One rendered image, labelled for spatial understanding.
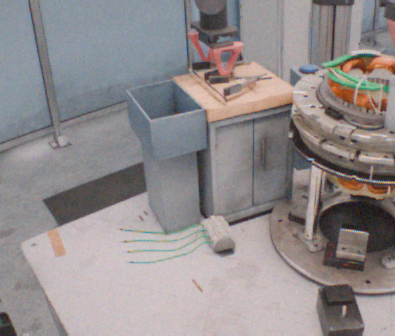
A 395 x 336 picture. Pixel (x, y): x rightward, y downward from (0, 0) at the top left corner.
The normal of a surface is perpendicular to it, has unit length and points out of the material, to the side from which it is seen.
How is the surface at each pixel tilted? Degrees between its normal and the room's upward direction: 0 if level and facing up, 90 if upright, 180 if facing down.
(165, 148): 90
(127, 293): 0
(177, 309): 0
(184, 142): 90
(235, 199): 90
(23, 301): 0
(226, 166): 90
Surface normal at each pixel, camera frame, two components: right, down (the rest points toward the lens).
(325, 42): -0.06, 0.53
